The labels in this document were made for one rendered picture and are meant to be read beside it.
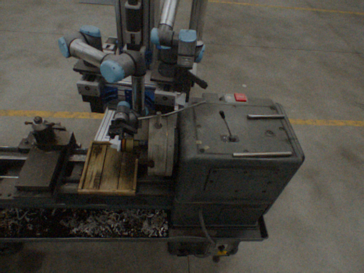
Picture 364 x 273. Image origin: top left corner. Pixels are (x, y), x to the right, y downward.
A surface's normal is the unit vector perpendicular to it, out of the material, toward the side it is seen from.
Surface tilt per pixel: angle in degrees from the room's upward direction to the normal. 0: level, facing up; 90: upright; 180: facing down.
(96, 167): 0
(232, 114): 0
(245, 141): 0
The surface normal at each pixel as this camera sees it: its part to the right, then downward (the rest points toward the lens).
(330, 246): 0.10, -0.68
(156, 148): 0.10, 0.03
